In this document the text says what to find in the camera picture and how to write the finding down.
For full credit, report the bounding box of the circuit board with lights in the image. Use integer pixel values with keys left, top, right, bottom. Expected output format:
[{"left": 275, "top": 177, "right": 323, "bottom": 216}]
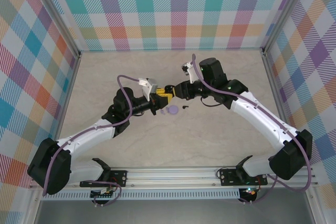
[{"left": 240, "top": 187, "right": 259, "bottom": 198}]

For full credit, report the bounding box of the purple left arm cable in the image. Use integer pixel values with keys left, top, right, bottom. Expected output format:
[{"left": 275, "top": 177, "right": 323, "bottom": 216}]
[{"left": 41, "top": 75, "right": 141, "bottom": 207}]

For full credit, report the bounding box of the black connector circuit board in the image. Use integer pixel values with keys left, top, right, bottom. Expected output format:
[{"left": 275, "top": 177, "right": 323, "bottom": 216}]
[{"left": 90, "top": 186, "right": 116, "bottom": 200}]

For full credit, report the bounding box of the aluminium table edge rail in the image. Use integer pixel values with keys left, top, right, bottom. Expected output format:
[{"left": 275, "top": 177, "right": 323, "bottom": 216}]
[
  {"left": 55, "top": 52, "right": 82, "bottom": 141},
  {"left": 261, "top": 49, "right": 292, "bottom": 132}
]

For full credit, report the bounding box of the aluminium corner post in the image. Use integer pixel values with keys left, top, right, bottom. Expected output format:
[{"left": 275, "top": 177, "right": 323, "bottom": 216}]
[
  {"left": 30, "top": 0, "right": 81, "bottom": 59},
  {"left": 261, "top": 0, "right": 312, "bottom": 56}
]

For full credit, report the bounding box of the grey metal shelf panel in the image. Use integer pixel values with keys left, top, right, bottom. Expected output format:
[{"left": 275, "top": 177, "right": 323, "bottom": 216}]
[{"left": 34, "top": 199, "right": 316, "bottom": 224}]

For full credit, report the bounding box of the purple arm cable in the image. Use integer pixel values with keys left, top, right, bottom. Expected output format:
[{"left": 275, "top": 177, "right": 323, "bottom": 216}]
[
  {"left": 41, "top": 75, "right": 141, "bottom": 207},
  {"left": 191, "top": 53, "right": 313, "bottom": 205}
]

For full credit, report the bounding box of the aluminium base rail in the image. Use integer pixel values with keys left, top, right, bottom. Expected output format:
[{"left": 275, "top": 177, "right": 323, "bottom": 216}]
[{"left": 28, "top": 166, "right": 318, "bottom": 189}]

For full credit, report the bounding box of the white slotted cable duct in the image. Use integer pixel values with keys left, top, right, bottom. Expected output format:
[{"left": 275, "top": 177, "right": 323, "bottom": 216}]
[{"left": 40, "top": 188, "right": 241, "bottom": 200}]

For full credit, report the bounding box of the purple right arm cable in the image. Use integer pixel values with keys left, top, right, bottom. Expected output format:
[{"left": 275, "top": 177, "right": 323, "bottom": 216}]
[{"left": 191, "top": 53, "right": 313, "bottom": 205}]

